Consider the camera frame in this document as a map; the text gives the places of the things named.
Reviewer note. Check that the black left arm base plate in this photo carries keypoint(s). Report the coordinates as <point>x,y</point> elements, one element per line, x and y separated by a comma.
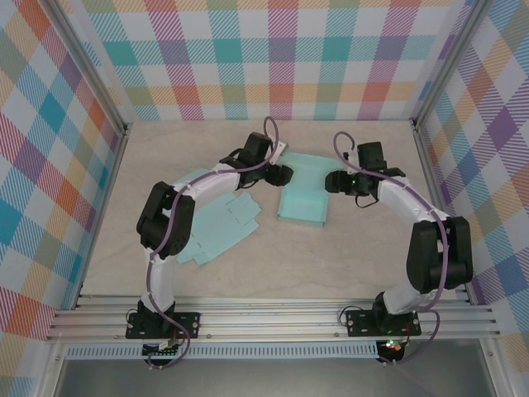
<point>190,324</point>

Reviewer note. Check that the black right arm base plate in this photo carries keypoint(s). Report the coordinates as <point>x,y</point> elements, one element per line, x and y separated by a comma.
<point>359,322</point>

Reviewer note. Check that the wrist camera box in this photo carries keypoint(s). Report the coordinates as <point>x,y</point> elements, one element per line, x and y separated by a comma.
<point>281,148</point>
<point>348,156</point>

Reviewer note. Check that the light blue paper box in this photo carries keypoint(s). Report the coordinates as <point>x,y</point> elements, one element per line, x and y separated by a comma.
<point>223,231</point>
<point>301,202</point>

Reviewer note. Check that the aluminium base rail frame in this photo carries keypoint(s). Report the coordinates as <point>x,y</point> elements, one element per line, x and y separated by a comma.
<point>268,318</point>

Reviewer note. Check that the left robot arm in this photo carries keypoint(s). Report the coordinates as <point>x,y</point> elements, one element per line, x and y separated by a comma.
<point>165,223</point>

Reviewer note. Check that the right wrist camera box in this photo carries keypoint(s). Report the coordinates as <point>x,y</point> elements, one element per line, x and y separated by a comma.
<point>348,156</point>

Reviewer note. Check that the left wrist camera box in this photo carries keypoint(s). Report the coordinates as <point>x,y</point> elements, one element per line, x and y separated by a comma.
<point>281,148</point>

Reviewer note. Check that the aluminium corner post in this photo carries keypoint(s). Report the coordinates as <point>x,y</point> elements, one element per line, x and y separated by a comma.
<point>97,70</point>
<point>446,62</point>

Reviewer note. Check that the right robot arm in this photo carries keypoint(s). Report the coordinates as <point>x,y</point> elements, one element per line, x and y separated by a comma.
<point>434,256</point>

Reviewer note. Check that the aluminium side rail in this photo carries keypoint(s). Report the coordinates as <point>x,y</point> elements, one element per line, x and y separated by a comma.
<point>438,198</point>
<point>103,215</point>

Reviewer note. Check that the grey metal shelf panel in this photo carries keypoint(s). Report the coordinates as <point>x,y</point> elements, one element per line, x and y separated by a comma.
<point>268,378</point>

